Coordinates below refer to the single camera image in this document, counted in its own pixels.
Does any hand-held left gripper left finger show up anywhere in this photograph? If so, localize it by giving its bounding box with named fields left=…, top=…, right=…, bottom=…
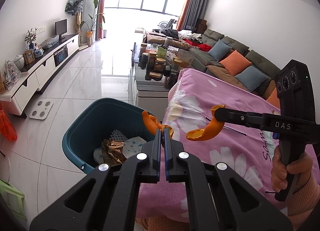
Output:
left=29, top=129, right=162, bottom=231

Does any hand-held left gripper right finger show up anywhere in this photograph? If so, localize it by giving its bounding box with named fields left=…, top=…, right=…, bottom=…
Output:
left=164, top=131, right=293, bottom=231

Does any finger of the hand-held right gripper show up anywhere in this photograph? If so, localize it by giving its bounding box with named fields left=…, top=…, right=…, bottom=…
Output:
left=215, top=107, right=265, bottom=129

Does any orange peel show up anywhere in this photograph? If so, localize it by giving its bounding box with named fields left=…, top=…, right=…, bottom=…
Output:
left=186, top=104, right=225, bottom=141
left=142, top=110, right=174, bottom=142

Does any gold foil wrapper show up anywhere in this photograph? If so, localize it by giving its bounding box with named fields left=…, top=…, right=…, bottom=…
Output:
left=101, top=138, right=128, bottom=166

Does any white foam net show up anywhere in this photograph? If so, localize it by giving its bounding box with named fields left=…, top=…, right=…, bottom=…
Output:
left=110, top=129, right=129, bottom=142

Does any teal plastic bin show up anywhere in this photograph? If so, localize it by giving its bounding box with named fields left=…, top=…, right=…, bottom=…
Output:
left=62, top=98, right=163, bottom=175

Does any person's right forearm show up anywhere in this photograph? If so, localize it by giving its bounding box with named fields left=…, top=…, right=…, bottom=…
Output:
left=286, top=171, right=320, bottom=231

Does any person's right hand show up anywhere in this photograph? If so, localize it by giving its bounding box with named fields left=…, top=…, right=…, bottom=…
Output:
left=271, top=146, right=313, bottom=194

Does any orange cushion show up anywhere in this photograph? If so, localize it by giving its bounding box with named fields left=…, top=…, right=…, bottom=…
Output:
left=266, top=88, right=281, bottom=109
left=220, top=50, right=252, bottom=76

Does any white blue printed wrapper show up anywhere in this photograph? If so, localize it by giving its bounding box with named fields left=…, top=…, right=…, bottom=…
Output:
left=124, top=136, right=148, bottom=158

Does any pink printed blanket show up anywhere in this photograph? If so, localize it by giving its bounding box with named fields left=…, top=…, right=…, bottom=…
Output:
left=136, top=68, right=320, bottom=224

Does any blue-grey cushion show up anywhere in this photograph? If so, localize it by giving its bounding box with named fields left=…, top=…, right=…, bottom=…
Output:
left=208, top=39, right=232, bottom=61
left=235, top=66, right=268, bottom=93

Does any brown seat pad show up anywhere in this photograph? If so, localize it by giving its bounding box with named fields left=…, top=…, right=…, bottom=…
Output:
left=206, top=65, right=237, bottom=79

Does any dark glass coffee table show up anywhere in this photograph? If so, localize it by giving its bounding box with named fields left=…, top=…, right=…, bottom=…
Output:
left=130, top=43, right=181, bottom=106

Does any olive green sofa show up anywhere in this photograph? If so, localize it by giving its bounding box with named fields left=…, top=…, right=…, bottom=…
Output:
left=189, top=29, right=283, bottom=102

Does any brown paper bag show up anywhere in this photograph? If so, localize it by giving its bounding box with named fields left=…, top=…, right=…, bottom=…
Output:
left=179, top=51, right=195, bottom=69

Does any group of jars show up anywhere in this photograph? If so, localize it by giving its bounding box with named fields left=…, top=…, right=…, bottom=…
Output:
left=139, top=43, right=182, bottom=89

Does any white clothes pile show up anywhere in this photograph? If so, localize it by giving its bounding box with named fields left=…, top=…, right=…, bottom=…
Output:
left=179, top=29, right=202, bottom=40

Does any black clothes pile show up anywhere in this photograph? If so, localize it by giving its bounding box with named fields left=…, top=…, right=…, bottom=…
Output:
left=160, top=29, right=179, bottom=39

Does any brown covered ottoman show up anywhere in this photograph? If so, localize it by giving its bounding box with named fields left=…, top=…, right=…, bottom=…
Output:
left=146, top=33, right=196, bottom=51

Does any orange grey curtain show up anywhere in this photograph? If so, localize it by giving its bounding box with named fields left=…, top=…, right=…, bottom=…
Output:
left=176, top=0, right=211, bottom=31
left=96, top=0, right=111, bottom=40

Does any white bathroom scale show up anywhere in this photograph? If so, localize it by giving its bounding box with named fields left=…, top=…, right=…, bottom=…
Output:
left=29, top=100, right=54, bottom=121

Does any tall leafy potted plant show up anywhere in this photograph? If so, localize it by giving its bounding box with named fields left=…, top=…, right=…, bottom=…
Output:
left=80, top=0, right=106, bottom=47

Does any white black TV cabinet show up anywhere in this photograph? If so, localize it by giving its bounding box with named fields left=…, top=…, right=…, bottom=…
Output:
left=0, top=33, right=81, bottom=119

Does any green plastic stool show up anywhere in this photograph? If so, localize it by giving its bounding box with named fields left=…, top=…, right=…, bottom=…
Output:
left=0, top=178, right=27, bottom=222

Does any orange plastic bag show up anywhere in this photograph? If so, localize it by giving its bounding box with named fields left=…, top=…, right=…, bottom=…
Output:
left=0, top=107, right=18, bottom=142

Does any plastic-wrapped bundle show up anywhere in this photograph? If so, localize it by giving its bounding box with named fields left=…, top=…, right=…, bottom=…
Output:
left=40, top=35, right=60, bottom=49

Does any black monitor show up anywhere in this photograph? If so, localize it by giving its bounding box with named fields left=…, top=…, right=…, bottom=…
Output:
left=55, top=19, right=68, bottom=41

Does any clear plastic gift bag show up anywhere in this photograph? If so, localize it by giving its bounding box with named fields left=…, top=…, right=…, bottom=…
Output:
left=4, top=61, right=22, bottom=91

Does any white ceramic pot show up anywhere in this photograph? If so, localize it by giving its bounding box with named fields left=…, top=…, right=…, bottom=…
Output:
left=12, top=55, right=25, bottom=69

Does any cloth-covered standing fan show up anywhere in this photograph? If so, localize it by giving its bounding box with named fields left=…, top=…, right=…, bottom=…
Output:
left=65, top=0, right=84, bottom=51

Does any small plant in vase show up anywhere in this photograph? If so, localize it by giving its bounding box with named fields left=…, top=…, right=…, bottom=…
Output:
left=24, top=28, right=38, bottom=50

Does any wooden photo frame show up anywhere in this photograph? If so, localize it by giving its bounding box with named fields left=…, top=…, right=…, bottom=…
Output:
left=24, top=49, right=36, bottom=64

